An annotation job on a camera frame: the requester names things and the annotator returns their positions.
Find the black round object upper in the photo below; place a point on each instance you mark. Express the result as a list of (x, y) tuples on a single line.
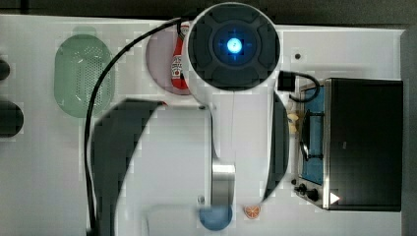
[(4, 70)]

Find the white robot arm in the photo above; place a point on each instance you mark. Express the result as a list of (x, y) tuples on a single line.
[(162, 169)]

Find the blue round object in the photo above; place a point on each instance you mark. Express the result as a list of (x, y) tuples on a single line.
[(215, 218)]

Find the black round object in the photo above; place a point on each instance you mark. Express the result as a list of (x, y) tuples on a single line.
[(11, 119), (4, 70)]

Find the green perforated colander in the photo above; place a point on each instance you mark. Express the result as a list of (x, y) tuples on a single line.
[(79, 62)]

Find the red ketchup bottle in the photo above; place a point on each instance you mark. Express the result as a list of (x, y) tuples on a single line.
[(177, 78)]

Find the yellow banana peel toy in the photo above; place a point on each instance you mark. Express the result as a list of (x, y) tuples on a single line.
[(292, 121)]

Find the black round object lower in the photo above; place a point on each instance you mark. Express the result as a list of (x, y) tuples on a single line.
[(11, 119)]

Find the black toaster oven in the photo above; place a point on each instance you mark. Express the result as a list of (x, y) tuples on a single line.
[(350, 146)]

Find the grey round plate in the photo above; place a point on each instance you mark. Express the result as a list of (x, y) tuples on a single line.
[(159, 55)]

